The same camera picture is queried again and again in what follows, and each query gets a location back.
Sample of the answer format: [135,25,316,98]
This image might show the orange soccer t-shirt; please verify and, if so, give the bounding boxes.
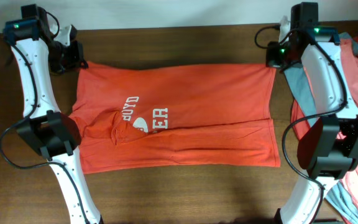
[71,63,280,174]

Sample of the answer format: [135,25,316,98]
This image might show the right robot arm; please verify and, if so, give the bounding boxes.
[266,2,358,223]

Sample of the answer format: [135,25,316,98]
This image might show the grey-blue t-shirt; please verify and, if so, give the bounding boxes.
[283,32,358,224]

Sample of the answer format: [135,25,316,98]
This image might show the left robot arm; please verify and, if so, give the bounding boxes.
[3,4,104,224]

